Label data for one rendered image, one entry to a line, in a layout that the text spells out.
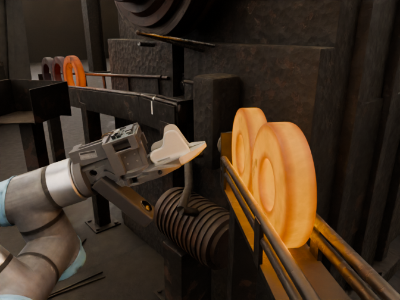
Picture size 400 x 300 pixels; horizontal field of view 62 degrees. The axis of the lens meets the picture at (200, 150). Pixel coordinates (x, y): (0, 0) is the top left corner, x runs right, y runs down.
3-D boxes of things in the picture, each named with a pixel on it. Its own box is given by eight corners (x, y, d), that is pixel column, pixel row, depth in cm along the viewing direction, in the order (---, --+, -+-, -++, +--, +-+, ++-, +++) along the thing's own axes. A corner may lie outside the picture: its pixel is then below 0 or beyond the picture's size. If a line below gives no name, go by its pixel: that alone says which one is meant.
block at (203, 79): (220, 155, 98) (222, 71, 90) (240, 162, 92) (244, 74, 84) (191, 163, 92) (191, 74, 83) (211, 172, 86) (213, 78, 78)
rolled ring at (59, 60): (61, 56, 158) (68, 55, 160) (49, 57, 172) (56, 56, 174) (68, 95, 163) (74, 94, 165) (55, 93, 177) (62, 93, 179)
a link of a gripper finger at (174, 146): (199, 122, 51) (141, 141, 51) (210, 156, 53) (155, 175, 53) (197, 118, 54) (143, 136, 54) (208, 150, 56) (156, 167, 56)
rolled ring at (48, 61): (49, 56, 172) (55, 56, 174) (38, 58, 186) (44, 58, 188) (55, 92, 177) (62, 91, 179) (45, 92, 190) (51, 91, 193)
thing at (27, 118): (39, 231, 159) (10, 78, 135) (88, 239, 153) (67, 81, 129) (6, 258, 141) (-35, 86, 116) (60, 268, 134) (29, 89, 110)
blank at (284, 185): (274, 114, 48) (252, 115, 48) (323, 134, 33) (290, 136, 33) (270, 214, 52) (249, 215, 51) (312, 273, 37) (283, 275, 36)
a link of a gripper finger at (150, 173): (178, 161, 52) (125, 179, 52) (181, 169, 52) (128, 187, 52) (177, 150, 56) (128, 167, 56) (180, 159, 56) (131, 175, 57)
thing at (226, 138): (256, 183, 68) (258, 131, 65) (256, 184, 67) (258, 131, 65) (220, 185, 67) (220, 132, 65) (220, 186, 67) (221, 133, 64)
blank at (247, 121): (249, 103, 63) (231, 103, 63) (274, 114, 48) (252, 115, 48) (247, 181, 67) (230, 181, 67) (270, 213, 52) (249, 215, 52)
